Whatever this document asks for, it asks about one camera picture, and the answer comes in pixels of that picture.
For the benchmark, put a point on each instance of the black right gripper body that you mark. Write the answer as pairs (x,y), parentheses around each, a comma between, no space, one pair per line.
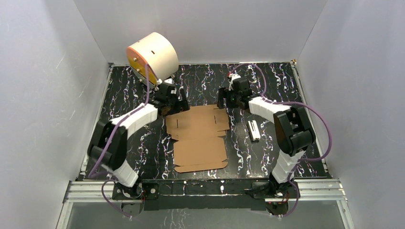
(232,98)

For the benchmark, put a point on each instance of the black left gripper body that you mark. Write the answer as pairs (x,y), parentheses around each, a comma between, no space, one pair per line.
(172,91)

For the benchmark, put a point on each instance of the brown cardboard box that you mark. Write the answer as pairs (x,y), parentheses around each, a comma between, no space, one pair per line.
(199,135)

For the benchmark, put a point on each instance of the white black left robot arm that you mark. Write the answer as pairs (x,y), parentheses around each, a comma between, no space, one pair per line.
(108,144)

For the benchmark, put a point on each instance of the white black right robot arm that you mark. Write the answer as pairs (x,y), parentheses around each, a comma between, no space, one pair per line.
(294,132)

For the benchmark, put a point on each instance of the small white plastic part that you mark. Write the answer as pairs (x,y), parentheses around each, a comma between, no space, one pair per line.
(254,130)

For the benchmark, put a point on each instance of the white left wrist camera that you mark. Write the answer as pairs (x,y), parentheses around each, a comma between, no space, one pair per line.
(160,81)

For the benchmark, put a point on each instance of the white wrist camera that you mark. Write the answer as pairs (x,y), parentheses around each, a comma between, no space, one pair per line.
(160,81)
(232,77)

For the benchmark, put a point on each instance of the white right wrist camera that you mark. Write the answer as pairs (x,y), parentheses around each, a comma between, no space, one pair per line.
(232,77)

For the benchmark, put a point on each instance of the left aluminium table edge rail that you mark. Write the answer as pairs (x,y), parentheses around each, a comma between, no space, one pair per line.
(99,102)

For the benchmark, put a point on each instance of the aluminium table edge rail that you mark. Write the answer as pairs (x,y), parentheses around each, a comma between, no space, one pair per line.
(309,111)
(99,102)

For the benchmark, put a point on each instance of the aluminium front frame rail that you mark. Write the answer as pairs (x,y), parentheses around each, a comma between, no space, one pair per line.
(201,194)

